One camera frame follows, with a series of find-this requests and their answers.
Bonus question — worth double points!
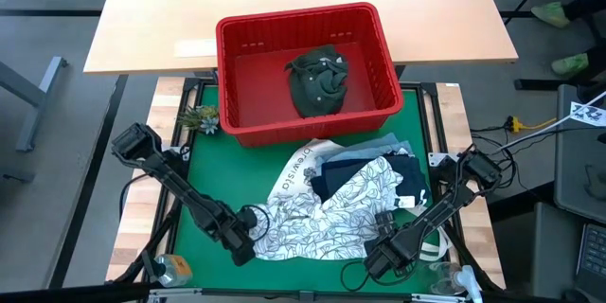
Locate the grey desk leg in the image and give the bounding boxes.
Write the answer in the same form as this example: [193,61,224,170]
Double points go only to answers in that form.
[0,55,67,152]

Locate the small white cloth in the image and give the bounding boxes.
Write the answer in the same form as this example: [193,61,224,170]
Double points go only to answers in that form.
[249,155,404,261]

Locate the black floor rail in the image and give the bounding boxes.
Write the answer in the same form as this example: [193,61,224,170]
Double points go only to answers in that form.
[49,74,129,290]

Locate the clear glass cup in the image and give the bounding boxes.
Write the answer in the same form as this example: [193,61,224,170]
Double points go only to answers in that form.
[428,262,485,303]

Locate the white printed tote bag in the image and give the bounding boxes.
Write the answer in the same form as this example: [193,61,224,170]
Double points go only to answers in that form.
[267,137,451,262]

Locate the person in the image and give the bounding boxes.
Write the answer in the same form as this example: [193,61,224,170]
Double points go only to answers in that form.
[529,0,606,80]

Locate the grey box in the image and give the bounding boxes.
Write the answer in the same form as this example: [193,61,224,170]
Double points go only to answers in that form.
[529,201,588,299]

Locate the green table mat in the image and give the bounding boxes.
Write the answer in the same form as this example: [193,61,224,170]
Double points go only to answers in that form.
[172,83,444,291]

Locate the black desk frame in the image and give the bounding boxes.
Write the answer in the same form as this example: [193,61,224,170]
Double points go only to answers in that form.
[477,0,606,91]

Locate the light wooden desk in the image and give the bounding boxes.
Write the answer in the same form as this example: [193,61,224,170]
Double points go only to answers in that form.
[83,0,520,76]

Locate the dark green garment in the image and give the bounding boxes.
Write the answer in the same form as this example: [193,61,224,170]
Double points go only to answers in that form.
[283,45,350,118]

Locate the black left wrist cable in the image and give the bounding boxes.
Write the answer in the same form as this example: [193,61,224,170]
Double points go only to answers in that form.
[245,204,271,242]

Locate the black horizontal bar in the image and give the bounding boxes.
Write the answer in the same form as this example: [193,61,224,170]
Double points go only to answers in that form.
[0,281,152,303]

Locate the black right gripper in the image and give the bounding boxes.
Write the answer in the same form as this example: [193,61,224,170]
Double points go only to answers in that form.
[363,226,427,281]

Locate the small succulent plant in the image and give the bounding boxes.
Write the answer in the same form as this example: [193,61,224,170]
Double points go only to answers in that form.
[179,105,220,136]

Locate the grey cabinet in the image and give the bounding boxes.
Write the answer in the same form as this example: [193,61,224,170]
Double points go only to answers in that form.
[553,83,606,223]

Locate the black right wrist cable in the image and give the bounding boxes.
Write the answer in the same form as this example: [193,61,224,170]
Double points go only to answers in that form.
[340,259,418,293]

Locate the white cable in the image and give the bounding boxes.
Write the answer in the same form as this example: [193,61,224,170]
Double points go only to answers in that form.
[501,90,606,151]

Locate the white paper strip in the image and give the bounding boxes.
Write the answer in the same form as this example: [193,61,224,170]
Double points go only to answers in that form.
[173,38,219,58]

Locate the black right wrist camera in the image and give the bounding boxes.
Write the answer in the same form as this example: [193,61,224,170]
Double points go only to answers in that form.
[375,210,398,234]

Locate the black cable bundle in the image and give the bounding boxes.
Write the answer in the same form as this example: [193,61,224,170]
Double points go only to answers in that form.
[471,125,522,190]

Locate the light blue denim jeans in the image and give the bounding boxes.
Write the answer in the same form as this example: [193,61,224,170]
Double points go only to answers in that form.
[324,132,414,162]

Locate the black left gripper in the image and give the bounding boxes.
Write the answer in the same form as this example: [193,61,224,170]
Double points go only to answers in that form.
[207,206,260,267]

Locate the dark keyboard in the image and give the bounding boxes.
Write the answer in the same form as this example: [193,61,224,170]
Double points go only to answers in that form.
[576,223,606,290]

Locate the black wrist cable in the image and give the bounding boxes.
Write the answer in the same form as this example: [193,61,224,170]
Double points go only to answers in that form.
[340,259,418,293]
[245,204,271,242]

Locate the navy garment with white tag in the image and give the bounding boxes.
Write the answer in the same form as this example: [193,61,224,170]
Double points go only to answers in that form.
[310,152,431,209]

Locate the white patterned marker tag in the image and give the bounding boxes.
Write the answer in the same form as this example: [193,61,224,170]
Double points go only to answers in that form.
[570,101,606,128]

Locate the red plastic laundry basket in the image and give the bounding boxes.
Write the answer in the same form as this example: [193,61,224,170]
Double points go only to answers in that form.
[215,2,405,148]

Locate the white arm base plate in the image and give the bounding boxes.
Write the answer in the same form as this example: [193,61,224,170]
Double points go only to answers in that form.
[428,151,458,168]

